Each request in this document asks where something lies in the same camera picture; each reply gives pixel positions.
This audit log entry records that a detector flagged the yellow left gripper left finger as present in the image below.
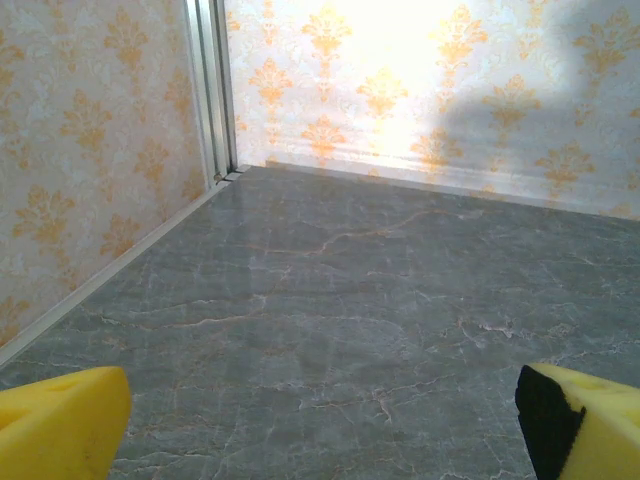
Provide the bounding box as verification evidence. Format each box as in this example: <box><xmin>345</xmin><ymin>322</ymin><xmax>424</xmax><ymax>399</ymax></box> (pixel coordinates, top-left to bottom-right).
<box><xmin>0</xmin><ymin>365</ymin><xmax>133</xmax><ymax>480</ymax></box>

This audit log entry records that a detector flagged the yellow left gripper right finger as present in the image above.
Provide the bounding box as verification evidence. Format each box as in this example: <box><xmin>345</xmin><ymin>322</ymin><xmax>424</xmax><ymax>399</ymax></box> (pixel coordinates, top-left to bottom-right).
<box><xmin>515</xmin><ymin>363</ymin><xmax>640</xmax><ymax>480</ymax></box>

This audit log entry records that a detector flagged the aluminium table side rail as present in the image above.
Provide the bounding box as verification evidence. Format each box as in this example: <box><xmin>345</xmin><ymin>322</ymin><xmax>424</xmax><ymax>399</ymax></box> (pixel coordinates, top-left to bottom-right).
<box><xmin>0</xmin><ymin>174</ymin><xmax>226</xmax><ymax>367</ymax></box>

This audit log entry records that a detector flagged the aluminium table back rail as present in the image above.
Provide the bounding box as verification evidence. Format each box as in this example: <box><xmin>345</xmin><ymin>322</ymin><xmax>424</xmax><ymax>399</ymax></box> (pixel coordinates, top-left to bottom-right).
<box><xmin>238</xmin><ymin>152</ymin><xmax>640</xmax><ymax>222</ymax></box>

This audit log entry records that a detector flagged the aluminium frame corner post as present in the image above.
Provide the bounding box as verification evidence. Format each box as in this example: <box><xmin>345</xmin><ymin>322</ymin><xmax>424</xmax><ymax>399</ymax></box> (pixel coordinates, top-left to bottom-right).
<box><xmin>183</xmin><ymin>0</ymin><xmax>240</xmax><ymax>185</ymax></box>

